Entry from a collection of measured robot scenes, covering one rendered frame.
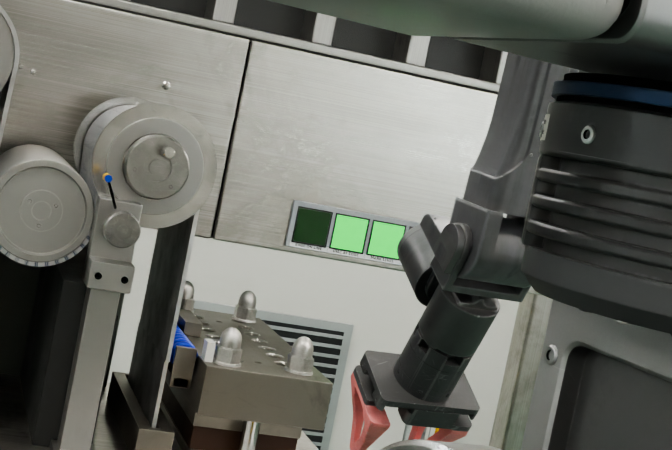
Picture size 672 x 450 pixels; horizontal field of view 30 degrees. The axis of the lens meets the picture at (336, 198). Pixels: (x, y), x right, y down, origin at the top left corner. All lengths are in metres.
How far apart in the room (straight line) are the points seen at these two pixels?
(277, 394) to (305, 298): 2.83
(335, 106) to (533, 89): 0.87
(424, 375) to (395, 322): 3.36
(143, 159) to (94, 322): 0.20
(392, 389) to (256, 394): 0.42
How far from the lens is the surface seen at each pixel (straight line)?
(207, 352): 1.53
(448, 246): 1.05
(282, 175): 1.87
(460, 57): 2.03
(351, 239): 1.90
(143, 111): 1.49
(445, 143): 1.94
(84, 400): 1.49
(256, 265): 4.30
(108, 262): 1.44
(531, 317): 2.22
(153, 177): 1.48
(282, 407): 1.54
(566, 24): 0.37
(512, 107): 1.05
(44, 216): 1.49
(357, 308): 4.42
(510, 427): 2.25
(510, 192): 1.04
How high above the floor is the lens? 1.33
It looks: 3 degrees down
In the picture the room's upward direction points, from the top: 11 degrees clockwise
